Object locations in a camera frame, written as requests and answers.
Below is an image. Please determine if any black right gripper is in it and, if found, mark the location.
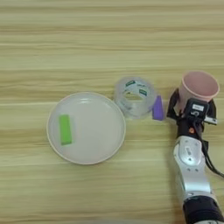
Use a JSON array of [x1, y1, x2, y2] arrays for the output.
[[166, 87, 219, 140]]

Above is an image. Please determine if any pink plastic cup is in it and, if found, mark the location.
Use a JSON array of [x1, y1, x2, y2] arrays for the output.
[[177, 70, 221, 113]]

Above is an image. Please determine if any purple rectangular block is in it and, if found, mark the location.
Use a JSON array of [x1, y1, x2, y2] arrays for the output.
[[151, 94, 165, 122]]

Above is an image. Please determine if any clear packing tape roll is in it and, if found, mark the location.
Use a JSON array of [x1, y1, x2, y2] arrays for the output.
[[113, 76, 159, 120]]

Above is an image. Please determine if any round white plate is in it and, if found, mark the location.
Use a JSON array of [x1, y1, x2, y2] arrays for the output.
[[46, 91, 127, 165]]

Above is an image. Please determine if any green rectangular block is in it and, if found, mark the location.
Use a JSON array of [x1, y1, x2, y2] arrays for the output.
[[58, 114, 74, 146]]

